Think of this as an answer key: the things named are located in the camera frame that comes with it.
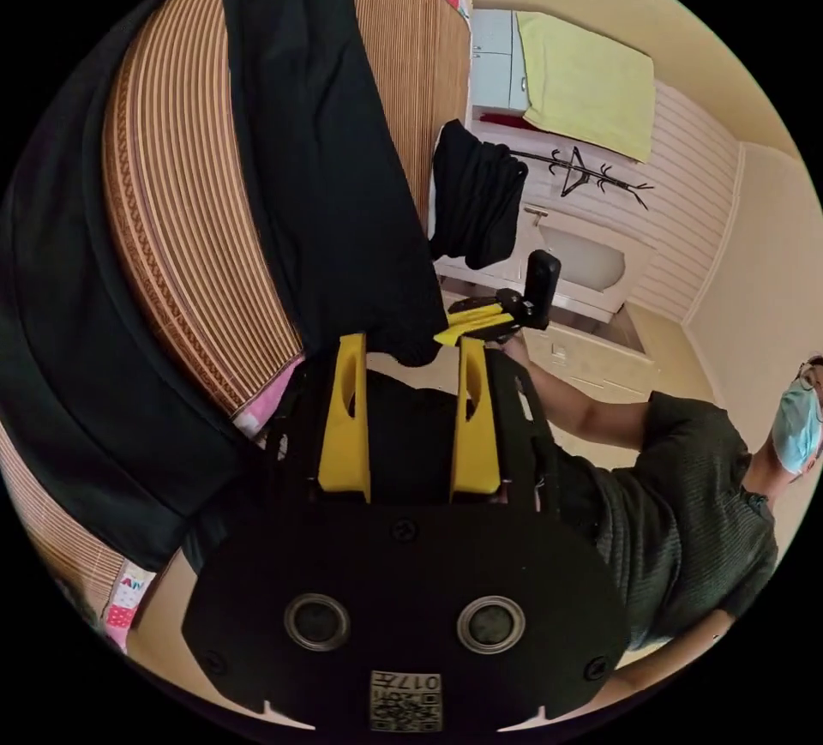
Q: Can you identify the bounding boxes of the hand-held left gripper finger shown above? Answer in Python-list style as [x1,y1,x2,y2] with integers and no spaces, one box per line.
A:
[449,336,502,504]

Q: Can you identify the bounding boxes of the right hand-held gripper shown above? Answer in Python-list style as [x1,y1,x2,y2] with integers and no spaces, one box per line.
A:
[433,286,536,348]

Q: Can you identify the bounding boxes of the black pants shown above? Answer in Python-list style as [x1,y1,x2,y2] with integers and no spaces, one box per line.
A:
[0,0,449,574]

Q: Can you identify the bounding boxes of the person's right forearm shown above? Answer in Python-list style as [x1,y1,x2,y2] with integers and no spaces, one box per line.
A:
[516,351,658,439]

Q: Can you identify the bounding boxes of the person's right hand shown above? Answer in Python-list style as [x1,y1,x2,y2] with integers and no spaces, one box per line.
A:
[493,334,532,371]

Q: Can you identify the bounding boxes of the black hanging garment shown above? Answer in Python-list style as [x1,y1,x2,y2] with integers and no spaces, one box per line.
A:
[426,118,531,271]

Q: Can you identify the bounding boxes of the black coat rack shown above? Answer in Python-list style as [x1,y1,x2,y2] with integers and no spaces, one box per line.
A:
[508,145,657,211]

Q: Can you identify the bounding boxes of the person's body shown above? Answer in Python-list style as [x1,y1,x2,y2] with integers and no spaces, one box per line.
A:
[551,351,823,698]

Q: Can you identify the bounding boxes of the white cupboard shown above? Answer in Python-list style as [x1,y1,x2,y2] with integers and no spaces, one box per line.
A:
[469,9,536,130]

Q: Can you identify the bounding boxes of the yellow-green cloth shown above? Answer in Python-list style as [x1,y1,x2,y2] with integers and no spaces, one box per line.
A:
[515,10,657,165]

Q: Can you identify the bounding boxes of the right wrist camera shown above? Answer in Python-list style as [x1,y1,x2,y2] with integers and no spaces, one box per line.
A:
[524,249,562,333]

